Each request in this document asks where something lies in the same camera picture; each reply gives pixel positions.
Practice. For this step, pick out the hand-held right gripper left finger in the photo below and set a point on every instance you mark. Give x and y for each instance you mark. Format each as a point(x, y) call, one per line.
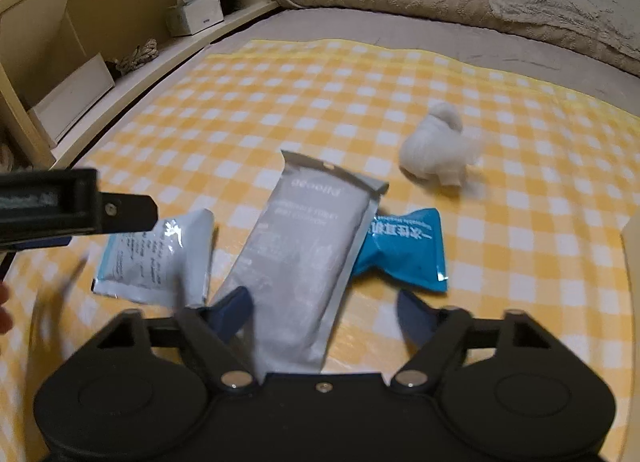
point(232, 306)

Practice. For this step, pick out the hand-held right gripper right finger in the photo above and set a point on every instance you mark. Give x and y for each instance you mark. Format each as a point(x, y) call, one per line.
point(415, 316)

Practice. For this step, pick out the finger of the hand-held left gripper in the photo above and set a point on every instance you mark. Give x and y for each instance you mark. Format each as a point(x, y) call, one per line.
point(125, 214)

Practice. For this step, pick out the white and blue sachet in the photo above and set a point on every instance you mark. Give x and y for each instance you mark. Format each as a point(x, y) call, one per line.
point(145, 257)

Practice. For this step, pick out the grey foil packet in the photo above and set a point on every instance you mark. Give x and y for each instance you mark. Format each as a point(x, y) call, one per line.
point(300, 242)

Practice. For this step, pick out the white cardboard box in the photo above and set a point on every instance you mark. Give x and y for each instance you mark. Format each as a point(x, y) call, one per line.
point(634, 262)

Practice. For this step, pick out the person's left hand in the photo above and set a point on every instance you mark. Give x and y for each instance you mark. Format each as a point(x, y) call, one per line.
point(4, 309)

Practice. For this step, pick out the blue plastic packet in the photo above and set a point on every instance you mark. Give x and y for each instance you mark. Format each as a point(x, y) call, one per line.
point(405, 249)

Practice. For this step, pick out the white flat box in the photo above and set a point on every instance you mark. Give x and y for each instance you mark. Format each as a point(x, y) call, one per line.
point(70, 96)

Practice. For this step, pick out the white plush toy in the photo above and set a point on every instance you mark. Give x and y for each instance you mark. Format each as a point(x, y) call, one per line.
point(437, 151)

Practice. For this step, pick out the white tissue box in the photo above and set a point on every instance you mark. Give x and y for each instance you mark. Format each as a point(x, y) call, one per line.
point(195, 14)

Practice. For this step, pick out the yellow checked mat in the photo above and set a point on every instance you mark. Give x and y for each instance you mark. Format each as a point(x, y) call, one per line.
point(310, 101)

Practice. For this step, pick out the wooden bedside shelf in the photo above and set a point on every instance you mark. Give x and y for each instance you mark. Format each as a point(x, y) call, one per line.
point(75, 1)

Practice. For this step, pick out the dark fluffy item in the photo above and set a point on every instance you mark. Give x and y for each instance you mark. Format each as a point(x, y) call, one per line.
point(231, 0)

